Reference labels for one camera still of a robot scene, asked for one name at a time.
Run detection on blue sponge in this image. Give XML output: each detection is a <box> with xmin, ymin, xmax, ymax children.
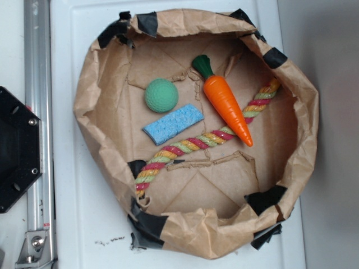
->
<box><xmin>142</xmin><ymin>104</ymin><xmax>204</xmax><ymax>146</ymax></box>

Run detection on brown paper bag bin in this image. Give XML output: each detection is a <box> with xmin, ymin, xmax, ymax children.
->
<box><xmin>73</xmin><ymin>9</ymin><xmax>319</xmax><ymax>259</ymax></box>

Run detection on green foam ball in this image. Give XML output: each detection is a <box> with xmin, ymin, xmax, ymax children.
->
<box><xmin>145</xmin><ymin>78</ymin><xmax>179</xmax><ymax>113</ymax></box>

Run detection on orange toy carrot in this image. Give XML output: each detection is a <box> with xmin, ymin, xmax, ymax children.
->
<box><xmin>192</xmin><ymin>55</ymin><xmax>253</xmax><ymax>147</ymax></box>

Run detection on multicolour twisted rope toy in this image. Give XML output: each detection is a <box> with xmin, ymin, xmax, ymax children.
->
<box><xmin>135</xmin><ymin>78</ymin><xmax>280</xmax><ymax>199</ymax></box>

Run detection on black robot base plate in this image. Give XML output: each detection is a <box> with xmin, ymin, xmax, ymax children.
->
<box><xmin>1</xmin><ymin>87</ymin><xmax>42</xmax><ymax>214</ymax></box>

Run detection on metal corner bracket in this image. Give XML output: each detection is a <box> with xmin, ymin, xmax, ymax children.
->
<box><xmin>15</xmin><ymin>230</ymin><xmax>54</xmax><ymax>268</ymax></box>

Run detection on aluminium rail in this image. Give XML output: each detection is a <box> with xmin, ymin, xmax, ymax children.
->
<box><xmin>23</xmin><ymin>0</ymin><xmax>57</xmax><ymax>233</ymax></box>

